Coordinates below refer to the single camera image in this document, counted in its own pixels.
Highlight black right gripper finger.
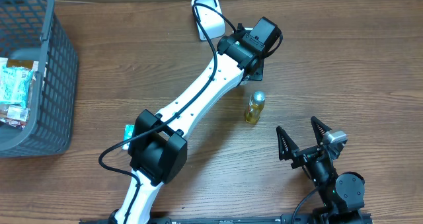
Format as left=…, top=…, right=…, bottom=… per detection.
left=276, top=126, right=299, bottom=161
left=311, top=116, right=332, bottom=145

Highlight yellow oil bottle silver cap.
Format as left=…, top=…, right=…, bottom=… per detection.
left=245, top=91, right=266, bottom=124

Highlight teal snack packet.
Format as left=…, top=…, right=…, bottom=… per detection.
left=1, top=57, right=38, bottom=108

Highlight brown white snack packet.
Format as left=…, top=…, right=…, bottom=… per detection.
left=1, top=104, right=30, bottom=130

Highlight small teal box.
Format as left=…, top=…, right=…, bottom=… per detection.
left=122, top=124, right=134, bottom=151

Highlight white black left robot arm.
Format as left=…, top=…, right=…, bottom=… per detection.
left=98, top=17, right=283, bottom=223

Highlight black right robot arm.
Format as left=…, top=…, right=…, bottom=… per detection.
left=276, top=116, right=371, bottom=223

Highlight white barcode scanner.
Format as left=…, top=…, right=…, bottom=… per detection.
left=191, top=0, right=225, bottom=39

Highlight grey plastic basket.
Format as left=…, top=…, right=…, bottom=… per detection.
left=1, top=0, right=79, bottom=157

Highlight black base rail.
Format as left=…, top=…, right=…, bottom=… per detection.
left=79, top=212, right=374, bottom=224

